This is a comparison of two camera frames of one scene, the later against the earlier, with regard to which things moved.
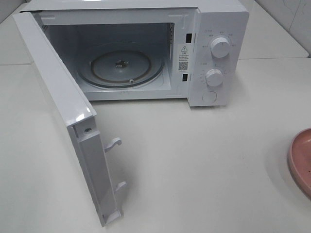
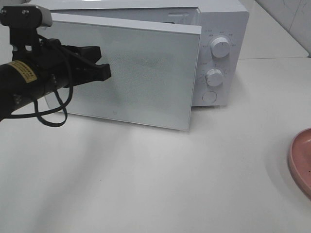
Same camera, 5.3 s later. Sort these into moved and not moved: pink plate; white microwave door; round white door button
Moved: white microwave door
Not moved: pink plate; round white door button
